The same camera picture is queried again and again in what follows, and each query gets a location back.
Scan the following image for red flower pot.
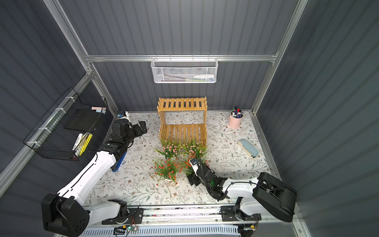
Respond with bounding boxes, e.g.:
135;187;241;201
152;158;182;183
180;153;209;176

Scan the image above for pink flower pot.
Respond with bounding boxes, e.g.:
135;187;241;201
183;140;207;158
155;139;185;160

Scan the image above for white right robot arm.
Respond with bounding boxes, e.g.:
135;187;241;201
190;160;297;222

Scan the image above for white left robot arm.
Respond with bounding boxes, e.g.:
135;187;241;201
41;117;148;237

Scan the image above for wooden two-tier rack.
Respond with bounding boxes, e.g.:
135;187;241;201
157;97;208;145

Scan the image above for yellow marker in basket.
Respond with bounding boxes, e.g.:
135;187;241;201
75;132;93;157

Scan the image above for white tube in basket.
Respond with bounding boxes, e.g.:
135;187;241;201
72;133;83;151

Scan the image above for light blue stapler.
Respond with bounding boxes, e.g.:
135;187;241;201
237;139;259;158

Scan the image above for pink pen cup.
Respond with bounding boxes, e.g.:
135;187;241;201
228;115;242;129

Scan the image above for markers in pink cup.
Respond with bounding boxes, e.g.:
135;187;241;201
231;106;244;119

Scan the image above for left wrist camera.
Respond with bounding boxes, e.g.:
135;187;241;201
117;111;130;120

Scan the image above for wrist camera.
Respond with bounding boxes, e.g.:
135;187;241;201
189;158;199;176
117;111;130;120

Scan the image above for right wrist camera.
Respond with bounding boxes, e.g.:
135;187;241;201
189;158;199;176

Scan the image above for metal base rail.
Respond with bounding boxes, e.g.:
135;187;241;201
59;203;297;237

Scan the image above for black wire wall basket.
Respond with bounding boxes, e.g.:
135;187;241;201
23;90;112;161

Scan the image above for white wire wall basket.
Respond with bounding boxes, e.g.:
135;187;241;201
151;58;219;84

